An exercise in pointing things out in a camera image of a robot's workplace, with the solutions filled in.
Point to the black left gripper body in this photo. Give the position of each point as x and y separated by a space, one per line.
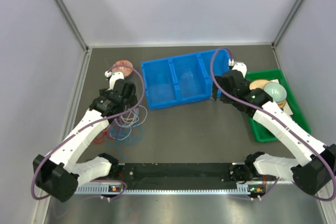
131 102

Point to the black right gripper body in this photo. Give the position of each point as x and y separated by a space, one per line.
226 99

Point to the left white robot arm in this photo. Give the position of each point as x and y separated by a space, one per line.
59 173

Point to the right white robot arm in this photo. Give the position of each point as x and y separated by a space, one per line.
313 163

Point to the red patterned small plate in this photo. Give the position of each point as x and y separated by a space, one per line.
123 66

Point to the tan patterned plate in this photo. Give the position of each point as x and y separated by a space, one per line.
258 84

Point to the blue three-compartment bin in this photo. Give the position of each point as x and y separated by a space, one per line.
178 80

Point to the light green bowl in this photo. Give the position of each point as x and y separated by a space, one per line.
276 91

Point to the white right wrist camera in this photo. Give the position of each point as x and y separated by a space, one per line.
239 66

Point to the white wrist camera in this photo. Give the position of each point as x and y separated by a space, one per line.
239 66
113 76

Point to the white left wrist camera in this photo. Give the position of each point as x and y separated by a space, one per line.
113 76

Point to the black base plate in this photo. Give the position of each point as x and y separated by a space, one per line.
179 176

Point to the aluminium frame right post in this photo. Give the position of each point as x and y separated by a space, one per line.
291 15

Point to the aluminium frame post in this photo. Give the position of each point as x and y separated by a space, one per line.
71 24
291 15

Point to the aluminium frame left post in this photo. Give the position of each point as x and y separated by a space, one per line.
71 24

